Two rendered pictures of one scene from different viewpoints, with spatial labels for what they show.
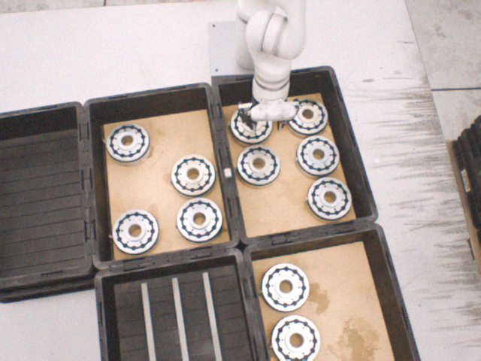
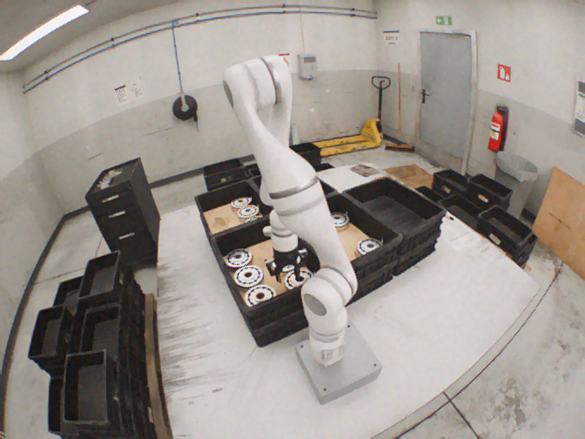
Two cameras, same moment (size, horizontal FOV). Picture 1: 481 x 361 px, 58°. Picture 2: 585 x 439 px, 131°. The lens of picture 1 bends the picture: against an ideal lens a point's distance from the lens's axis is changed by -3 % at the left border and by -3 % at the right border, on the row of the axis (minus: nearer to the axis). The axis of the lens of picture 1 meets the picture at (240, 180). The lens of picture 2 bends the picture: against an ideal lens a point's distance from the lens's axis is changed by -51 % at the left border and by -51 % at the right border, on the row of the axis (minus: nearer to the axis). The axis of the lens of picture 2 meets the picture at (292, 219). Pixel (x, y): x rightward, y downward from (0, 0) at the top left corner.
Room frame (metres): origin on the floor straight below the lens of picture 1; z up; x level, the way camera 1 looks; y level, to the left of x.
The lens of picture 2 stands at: (1.12, -0.12, 1.51)
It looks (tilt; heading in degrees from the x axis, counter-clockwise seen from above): 34 degrees down; 170
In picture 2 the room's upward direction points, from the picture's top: 6 degrees counter-clockwise
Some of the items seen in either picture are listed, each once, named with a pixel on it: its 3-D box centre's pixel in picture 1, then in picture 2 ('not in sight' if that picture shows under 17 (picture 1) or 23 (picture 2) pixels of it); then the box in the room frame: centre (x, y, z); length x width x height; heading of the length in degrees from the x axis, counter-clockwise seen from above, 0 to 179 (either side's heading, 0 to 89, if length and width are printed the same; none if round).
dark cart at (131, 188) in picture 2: not in sight; (130, 217); (-1.01, -1.28, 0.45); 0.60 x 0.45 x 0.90; 9
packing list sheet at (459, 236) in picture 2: not in sight; (451, 228); (0.32, 0.87, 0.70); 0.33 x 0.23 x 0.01; 9
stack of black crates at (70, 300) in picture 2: not in sight; (78, 312); (-0.01, -1.58, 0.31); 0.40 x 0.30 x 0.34; 9
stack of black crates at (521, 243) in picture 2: not in sight; (497, 247); (0.34, 1.50, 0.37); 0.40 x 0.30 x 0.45; 9
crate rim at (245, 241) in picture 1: (290, 149); (265, 255); (0.43, -0.11, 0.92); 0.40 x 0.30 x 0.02; 15
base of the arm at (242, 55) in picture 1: (252, 34); (326, 337); (0.77, 0.00, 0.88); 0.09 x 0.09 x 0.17; 12
